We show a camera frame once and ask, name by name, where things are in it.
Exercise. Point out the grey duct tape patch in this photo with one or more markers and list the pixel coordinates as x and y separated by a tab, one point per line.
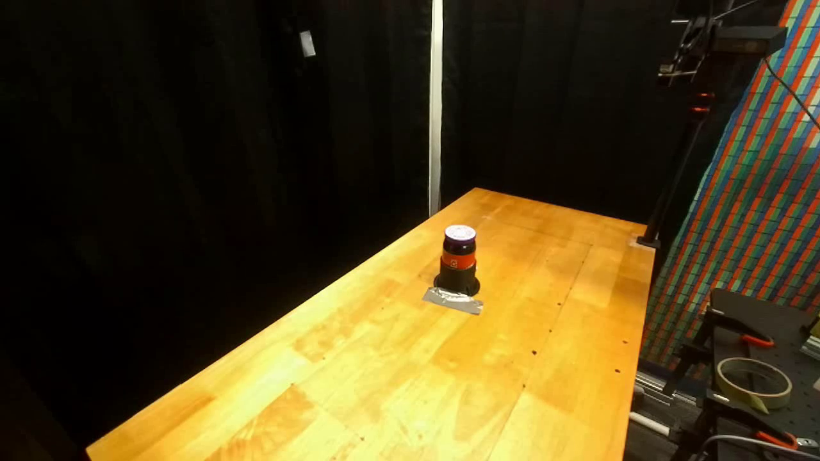
453	301

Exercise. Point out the black camera tripod stand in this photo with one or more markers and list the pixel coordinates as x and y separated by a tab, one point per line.
714	57

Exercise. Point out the black side table with clamps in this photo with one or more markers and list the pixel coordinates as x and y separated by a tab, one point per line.
682	415

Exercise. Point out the dark jar with white lid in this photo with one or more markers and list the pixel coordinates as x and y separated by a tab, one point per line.
456	269

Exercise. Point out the white tag on curtain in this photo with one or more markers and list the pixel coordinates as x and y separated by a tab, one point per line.
309	43

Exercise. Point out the colourful woven patterned panel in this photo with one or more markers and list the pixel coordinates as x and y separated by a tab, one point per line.
754	223

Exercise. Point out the white vertical pole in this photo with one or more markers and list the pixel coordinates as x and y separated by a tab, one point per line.
435	104

